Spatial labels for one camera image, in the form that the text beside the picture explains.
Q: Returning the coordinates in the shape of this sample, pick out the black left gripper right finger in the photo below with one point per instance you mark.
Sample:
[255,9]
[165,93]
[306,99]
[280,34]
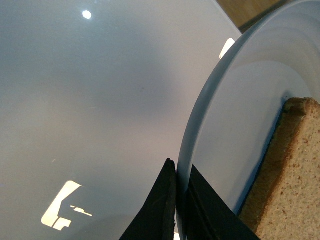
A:
[207,215]

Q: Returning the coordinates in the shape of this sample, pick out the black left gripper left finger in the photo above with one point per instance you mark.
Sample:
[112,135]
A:
[156,219]

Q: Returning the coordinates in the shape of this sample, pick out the brown bread slice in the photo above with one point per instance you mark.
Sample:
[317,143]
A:
[284,201]

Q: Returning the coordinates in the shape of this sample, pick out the light blue round plate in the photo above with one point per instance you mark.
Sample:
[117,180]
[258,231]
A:
[237,110]

